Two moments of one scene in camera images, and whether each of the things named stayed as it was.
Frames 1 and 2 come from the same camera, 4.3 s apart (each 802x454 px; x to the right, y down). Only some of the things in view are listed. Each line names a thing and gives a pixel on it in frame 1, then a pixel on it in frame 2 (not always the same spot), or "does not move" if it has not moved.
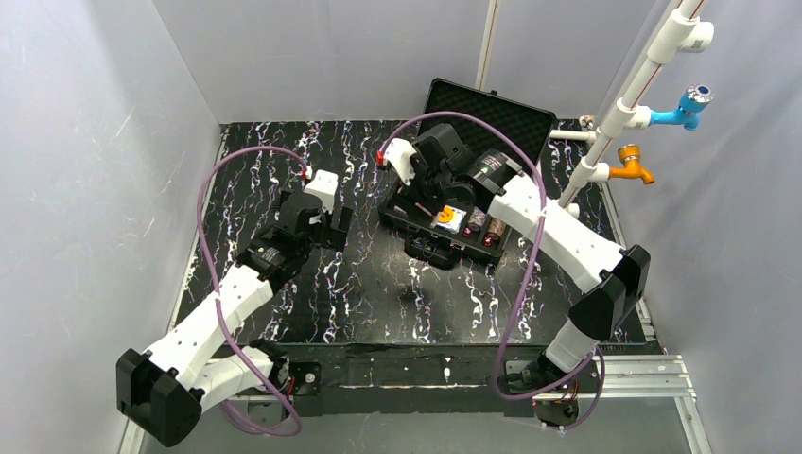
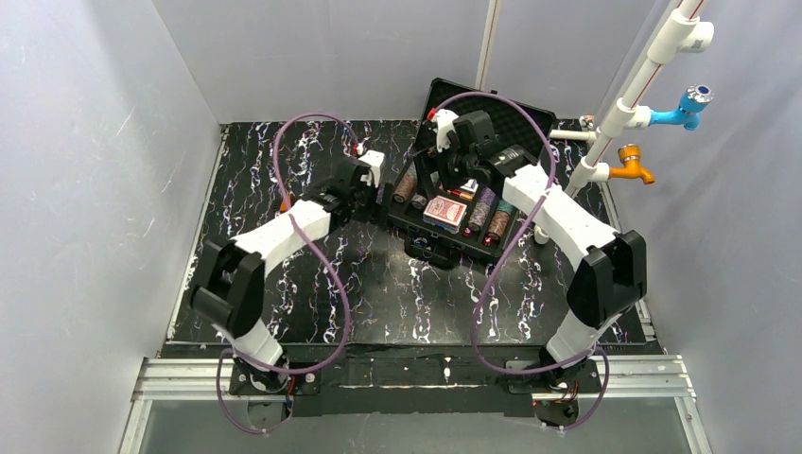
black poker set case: (444, 235) does not move
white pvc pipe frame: (681, 33) does not move
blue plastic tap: (692, 102) does not move
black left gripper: (341, 221) to (381, 195)
